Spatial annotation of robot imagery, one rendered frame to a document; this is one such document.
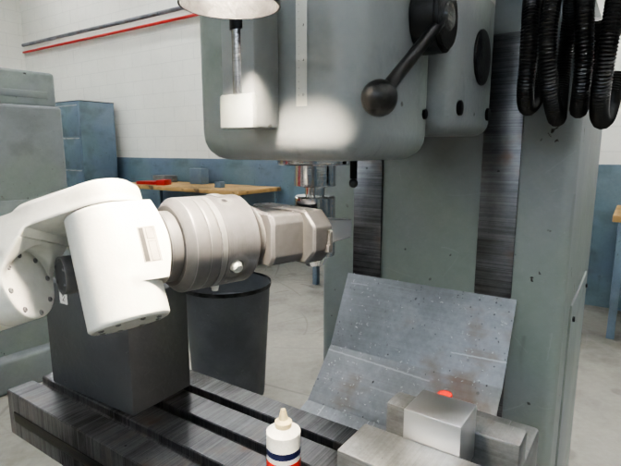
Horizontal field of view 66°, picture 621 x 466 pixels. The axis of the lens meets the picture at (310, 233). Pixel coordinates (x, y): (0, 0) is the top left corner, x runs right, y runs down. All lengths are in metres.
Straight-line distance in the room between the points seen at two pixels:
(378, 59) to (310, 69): 0.06
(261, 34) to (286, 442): 0.43
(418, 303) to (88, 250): 0.64
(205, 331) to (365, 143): 2.12
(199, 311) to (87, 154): 5.51
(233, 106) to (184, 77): 6.58
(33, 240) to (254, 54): 0.24
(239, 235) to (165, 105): 6.87
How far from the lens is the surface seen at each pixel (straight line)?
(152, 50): 7.56
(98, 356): 0.86
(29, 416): 0.97
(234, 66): 0.46
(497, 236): 0.86
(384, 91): 0.40
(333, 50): 0.45
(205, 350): 2.55
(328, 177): 0.54
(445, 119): 0.60
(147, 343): 0.81
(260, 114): 0.45
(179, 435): 0.78
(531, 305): 0.88
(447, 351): 0.88
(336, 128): 0.44
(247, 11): 0.41
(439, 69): 0.60
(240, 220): 0.45
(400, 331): 0.91
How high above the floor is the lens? 1.32
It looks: 10 degrees down
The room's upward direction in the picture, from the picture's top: straight up
